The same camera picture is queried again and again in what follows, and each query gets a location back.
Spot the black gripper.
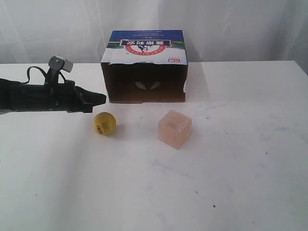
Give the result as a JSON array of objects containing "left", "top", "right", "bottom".
[{"left": 48, "top": 81, "right": 106, "bottom": 113}]

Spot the yellow tennis ball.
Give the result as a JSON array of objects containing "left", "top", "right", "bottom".
[{"left": 93, "top": 112, "right": 116, "bottom": 135}]

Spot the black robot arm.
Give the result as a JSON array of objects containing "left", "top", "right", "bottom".
[{"left": 0, "top": 79, "right": 106, "bottom": 113}]

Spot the blue white cardboard box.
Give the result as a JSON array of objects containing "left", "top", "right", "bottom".
[{"left": 101, "top": 29, "right": 188, "bottom": 103}]

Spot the light wooden cube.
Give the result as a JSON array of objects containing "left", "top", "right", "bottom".
[{"left": 158, "top": 110, "right": 192, "bottom": 150}]

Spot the white backdrop curtain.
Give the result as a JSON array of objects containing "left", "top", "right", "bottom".
[{"left": 0, "top": 0, "right": 308, "bottom": 69}]

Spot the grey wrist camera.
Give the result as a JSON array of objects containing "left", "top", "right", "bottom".
[{"left": 48, "top": 55, "right": 73, "bottom": 73}]

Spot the black camera cable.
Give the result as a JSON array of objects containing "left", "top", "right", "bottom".
[{"left": 20, "top": 66, "right": 70, "bottom": 85}]

